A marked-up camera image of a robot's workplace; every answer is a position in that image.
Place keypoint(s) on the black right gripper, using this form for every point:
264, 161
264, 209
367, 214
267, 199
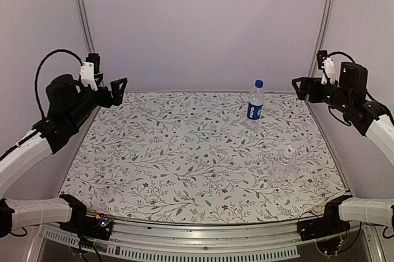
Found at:
314, 82

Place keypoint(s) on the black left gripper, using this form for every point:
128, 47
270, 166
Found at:
117, 98

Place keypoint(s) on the blue bottle cap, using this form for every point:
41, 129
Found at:
259, 84

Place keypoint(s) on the Pepsi bottle blue label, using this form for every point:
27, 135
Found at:
255, 103

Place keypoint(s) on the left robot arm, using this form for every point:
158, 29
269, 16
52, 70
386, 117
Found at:
70, 104

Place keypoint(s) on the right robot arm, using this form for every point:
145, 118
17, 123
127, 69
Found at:
373, 121

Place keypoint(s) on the clear empty plastic bottle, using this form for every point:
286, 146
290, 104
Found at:
282, 166

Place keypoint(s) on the floral patterned table mat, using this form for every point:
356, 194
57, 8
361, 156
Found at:
192, 158

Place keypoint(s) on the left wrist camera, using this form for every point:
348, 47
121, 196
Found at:
90, 75

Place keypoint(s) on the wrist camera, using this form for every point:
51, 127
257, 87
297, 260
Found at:
90, 75
326, 65

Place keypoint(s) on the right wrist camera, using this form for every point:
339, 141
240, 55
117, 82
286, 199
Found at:
326, 65

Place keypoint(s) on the right aluminium corner post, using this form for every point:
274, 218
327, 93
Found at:
322, 32

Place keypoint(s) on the aluminium corner post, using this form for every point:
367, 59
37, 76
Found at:
322, 32
85, 27

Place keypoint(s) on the left aluminium corner post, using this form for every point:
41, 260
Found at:
85, 27

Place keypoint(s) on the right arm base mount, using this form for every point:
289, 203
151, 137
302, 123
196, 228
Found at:
326, 225

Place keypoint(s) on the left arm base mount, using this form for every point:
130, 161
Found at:
89, 222

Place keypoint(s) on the aluminium front rail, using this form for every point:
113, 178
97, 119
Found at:
152, 241

